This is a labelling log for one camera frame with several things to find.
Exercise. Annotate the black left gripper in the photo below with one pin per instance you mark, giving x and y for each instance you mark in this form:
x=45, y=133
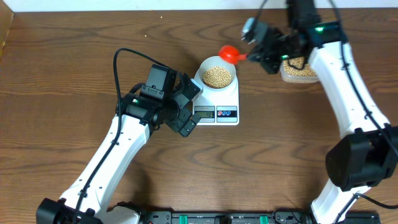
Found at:
x=176, y=124

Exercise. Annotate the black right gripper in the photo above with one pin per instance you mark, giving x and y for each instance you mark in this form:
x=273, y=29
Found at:
x=265, y=57

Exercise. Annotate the white digital kitchen scale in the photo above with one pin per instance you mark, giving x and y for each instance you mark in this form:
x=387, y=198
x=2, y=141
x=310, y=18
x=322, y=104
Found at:
x=218, y=106

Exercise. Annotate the red plastic scoop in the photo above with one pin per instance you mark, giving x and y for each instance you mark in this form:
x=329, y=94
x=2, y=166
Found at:
x=231, y=54

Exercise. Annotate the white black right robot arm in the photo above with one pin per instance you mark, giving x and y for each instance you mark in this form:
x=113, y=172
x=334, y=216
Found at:
x=367, y=151

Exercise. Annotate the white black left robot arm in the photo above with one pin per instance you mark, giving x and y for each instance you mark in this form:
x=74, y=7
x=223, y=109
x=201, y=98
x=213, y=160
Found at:
x=88, y=198

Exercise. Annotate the soybeans pile in bowl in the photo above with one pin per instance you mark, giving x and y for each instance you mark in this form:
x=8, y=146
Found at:
x=217, y=77

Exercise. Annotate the grey plastic bowl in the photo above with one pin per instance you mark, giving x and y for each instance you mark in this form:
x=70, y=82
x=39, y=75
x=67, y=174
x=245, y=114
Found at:
x=211, y=62

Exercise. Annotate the clear container of soybeans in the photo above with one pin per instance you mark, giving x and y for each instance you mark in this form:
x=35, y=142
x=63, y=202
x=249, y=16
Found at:
x=291, y=73

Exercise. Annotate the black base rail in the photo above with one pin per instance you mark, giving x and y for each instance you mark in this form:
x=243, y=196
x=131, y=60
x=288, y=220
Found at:
x=158, y=215

